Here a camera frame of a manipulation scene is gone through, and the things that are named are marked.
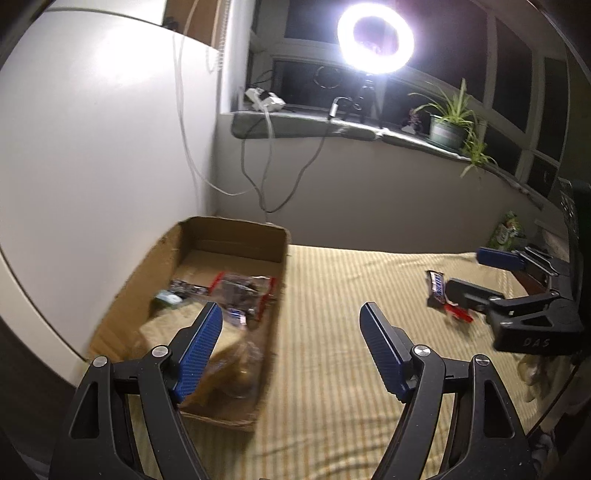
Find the small purple figurine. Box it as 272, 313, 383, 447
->
402, 108, 424, 136

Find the striped bed mat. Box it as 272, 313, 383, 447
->
124, 244, 573, 480

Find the white power strip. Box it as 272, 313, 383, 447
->
245, 88, 287, 113

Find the green snack bag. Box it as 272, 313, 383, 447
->
488, 211, 526, 252

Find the cardboard box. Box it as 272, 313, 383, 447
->
85, 216, 291, 432

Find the dark cable with adapter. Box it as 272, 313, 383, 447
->
267, 96, 346, 214

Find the black cable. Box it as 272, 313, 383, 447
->
239, 69, 274, 214

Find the black tripod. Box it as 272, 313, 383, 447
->
350, 76, 385, 126

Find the potted spider plant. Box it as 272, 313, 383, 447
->
409, 78, 500, 179

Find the clear packet with red edges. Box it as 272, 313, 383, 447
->
210, 272, 279, 320

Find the green candy packet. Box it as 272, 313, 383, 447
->
154, 291, 184, 310

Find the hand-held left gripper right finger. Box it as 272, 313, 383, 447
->
359, 301, 532, 480

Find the window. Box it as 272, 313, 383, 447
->
249, 0, 573, 195

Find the person's right hand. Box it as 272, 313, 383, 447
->
517, 354, 561, 403

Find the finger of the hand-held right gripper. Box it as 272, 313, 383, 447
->
477, 247, 568, 278
444, 278, 564, 321

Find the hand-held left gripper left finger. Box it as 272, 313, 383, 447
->
48, 301, 223, 480

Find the clear plastic snack bag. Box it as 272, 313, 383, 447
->
137, 308, 266, 400

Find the thin white cable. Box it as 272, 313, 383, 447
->
172, 23, 262, 198

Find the ring light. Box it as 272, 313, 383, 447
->
336, 2, 416, 78

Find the thick white cable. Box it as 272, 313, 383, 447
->
259, 111, 276, 225

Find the red snack packet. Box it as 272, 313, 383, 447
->
444, 302, 475, 324

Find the dark snack bar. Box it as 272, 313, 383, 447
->
170, 279, 209, 297

